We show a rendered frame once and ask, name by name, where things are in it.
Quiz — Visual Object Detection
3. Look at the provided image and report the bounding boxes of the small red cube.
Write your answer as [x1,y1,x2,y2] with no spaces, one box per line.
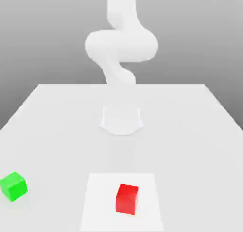
[115,184,139,216]

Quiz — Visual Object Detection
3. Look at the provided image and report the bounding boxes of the small green cube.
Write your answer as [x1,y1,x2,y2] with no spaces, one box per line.
[0,171,28,203]

